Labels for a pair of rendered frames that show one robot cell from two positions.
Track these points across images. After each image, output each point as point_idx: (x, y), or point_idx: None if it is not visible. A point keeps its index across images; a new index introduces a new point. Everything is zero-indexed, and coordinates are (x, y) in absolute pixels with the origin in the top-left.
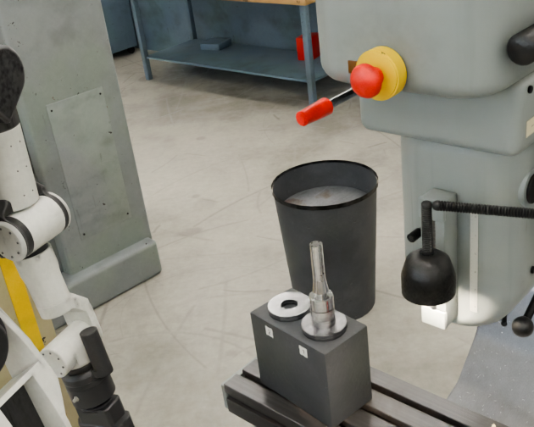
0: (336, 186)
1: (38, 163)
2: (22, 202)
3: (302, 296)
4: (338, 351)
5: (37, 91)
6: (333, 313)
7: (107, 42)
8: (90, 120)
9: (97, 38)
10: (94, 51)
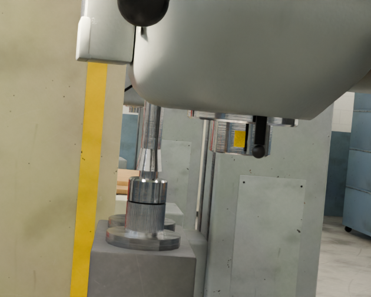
0: None
1: (211, 229)
2: None
3: (168, 221)
4: (121, 263)
5: (237, 158)
6: (152, 213)
7: (327, 139)
8: (280, 209)
9: (317, 131)
10: (310, 142)
